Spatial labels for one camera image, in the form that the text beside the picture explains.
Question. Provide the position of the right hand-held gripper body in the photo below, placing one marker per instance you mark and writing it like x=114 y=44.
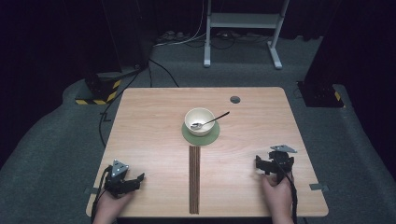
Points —
x=281 y=161

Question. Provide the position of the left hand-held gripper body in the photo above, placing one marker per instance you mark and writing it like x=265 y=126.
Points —
x=118 y=183

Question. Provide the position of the row of wooden chopsticks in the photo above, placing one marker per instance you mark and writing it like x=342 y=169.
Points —
x=194 y=180

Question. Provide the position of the cream ceramic bowl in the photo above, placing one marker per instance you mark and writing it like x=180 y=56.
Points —
x=202 y=132

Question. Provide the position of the person's left hand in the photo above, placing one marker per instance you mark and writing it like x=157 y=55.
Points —
x=107 y=208

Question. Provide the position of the person's right hand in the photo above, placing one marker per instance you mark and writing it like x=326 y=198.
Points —
x=280 y=199

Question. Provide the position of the grey tape piece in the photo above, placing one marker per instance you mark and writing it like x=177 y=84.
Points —
x=91 y=190
x=318 y=187

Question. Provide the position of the round green coaster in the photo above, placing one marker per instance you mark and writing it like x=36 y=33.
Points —
x=199 y=141

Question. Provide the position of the grey round table grommet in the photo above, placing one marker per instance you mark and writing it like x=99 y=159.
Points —
x=235 y=100

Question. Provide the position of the black and yellow striped base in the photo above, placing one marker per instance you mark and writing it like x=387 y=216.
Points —
x=107 y=96

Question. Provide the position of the white metal stand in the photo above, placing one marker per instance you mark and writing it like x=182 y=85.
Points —
x=243 y=20

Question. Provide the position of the power strip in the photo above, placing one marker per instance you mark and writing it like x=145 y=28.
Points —
x=172 y=35

